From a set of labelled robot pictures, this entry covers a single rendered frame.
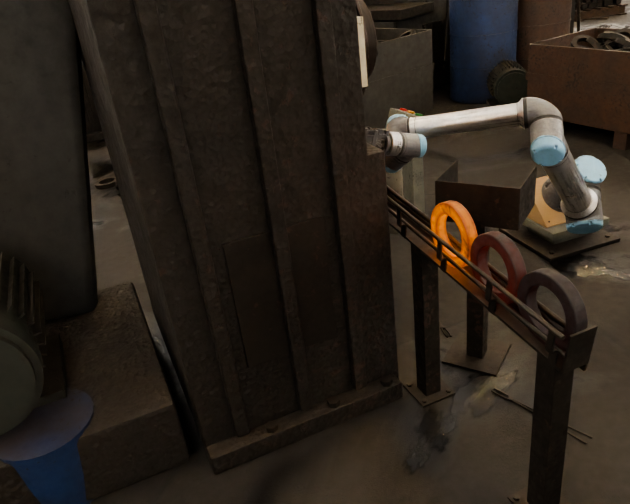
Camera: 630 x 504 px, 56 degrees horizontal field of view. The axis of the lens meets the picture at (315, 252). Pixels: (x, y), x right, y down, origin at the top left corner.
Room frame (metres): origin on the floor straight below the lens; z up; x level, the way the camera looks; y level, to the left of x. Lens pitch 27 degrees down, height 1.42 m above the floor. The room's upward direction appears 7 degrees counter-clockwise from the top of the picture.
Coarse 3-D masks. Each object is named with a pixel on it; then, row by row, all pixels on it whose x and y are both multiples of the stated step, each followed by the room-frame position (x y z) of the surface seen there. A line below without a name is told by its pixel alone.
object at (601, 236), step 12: (528, 228) 2.66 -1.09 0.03; (516, 240) 2.59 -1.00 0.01; (528, 240) 2.56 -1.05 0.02; (540, 240) 2.54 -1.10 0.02; (564, 240) 2.50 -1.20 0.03; (576, 240) 2.50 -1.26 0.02; (588, 240) 2.48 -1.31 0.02; (600, 240) 2.47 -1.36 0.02; (612, 240) 2.45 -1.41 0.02; (540, 252) 2.43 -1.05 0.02; (552, 252) 2.40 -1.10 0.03; (564, 252) 2.40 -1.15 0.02; (576, 252) 2.40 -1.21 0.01
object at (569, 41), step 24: (552, 48) 4.19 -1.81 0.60; (576, 48) 4.02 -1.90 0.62; (600, 48) 4.09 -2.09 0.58; (624, 48) 4.00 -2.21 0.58; (528, 72) 4.36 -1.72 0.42; (552, 72) 4.18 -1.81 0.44; (576, 72) 4.00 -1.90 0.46; (600, 72) 3.85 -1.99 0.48; (624, 72) 3.70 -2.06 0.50; (528, 96) 4.35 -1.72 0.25; (552, 96) 4.16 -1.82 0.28; (576, 96) 3.99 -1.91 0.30; (600, 96) 3.83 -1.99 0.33; (624, 96) 3.68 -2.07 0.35; (576, 120) 3.98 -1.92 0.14; (600, 120) 3.81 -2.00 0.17; (624, 120) 3.66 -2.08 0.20; (624, 144) 3.65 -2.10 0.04
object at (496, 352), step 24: (456, 168) 1.90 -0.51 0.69; (456, 192) 1.70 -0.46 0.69; (480, 192) 1.66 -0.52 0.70; (504, 192) 1.62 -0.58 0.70; (528, 192) 1.68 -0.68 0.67; (480, 216) 1.66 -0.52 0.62; (504, 216) 1.62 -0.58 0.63; (480, 312) 1.73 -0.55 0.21; (480, 336) 1.73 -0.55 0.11; (456, 360) 1.73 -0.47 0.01; (480, 360) 1.72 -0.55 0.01
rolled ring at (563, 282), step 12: (528, 276) 1.14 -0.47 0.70; (540, 276) 1.11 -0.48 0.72; (552, 276) 1.08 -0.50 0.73; (564, 276) 1.08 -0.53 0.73; (528, 288) 1.14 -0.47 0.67; (552, 288) 1.07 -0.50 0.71; (564, 288) 1.05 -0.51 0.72; (528, 300) 1.15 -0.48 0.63; (564, 300) 1.04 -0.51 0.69; (576, 300) 1.03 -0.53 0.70; (564, 312) 1.04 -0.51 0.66; (576, 312) 1.01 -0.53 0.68; (540, 324) 1.12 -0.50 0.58; (576, 324) 1.01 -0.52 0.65; (564, 348) 1.03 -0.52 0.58
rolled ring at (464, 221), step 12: (444, 204) 1.45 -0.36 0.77; (456, 204) 1.43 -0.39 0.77; (432, 216) 1.51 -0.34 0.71; (444, 216) 1.49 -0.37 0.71; (456, 216) 1.40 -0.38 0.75; (468, 216) 1.39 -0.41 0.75; (432, 228) 1.51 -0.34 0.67; (444, 228) 1.50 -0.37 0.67; (468, 228) 1.36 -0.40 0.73; (444, 240) 1.48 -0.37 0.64; (468, 240) 1.35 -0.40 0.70; (444, 252) 1.45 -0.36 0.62; (468, 252) 1.35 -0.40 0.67
